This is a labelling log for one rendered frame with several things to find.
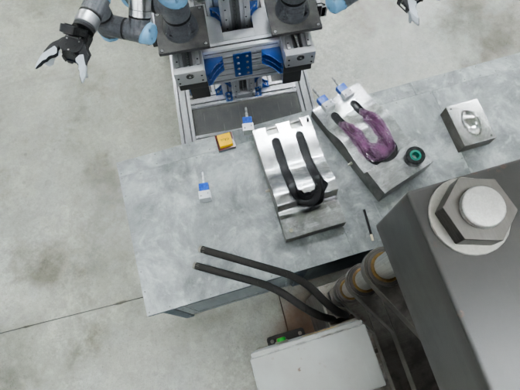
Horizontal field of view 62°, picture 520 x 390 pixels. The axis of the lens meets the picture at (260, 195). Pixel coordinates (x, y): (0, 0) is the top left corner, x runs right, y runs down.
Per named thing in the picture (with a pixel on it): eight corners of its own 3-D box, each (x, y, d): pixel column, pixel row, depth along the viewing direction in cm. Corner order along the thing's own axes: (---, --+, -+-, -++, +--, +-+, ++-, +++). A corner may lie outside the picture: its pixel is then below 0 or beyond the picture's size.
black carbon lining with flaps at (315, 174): (269, 141, 191) (269, 131, 182) (304, 131, 192) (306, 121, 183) (293, 213, 180) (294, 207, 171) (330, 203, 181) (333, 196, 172)
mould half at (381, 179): (310, 116, 202) (313, 104, 191) (355, 88, 206) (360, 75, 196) (378, 201, 188) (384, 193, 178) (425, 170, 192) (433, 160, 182)
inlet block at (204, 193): (196, 175, 194) (195, 170, 189) (208, 173, 194) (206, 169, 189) (200, 203, 190) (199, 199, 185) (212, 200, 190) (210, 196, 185)
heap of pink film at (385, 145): (333, 125, 194) (336, 117, 186) (365, 105, 196) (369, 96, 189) (369, 170, 187) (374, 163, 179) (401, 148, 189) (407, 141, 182)
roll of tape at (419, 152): (426, 159, 182) (429, 156, 179) (412, 170, 181) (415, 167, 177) (413, 145, 184) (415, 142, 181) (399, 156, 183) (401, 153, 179)
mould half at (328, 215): (253, 139, 199) (251, 125, 186) (307, 124, 201) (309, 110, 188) (285, 242, 184) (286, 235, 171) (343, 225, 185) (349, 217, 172)
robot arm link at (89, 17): (97, 12, 141) (73, 5, 141) (92, 24, 139) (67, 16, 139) (103, 27, 148) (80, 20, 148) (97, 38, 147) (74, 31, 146)
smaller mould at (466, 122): (439, 114, 201) (446, 107, 194) (470, 106, 202) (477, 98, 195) (458, 152, 195) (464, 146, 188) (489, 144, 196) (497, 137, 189)
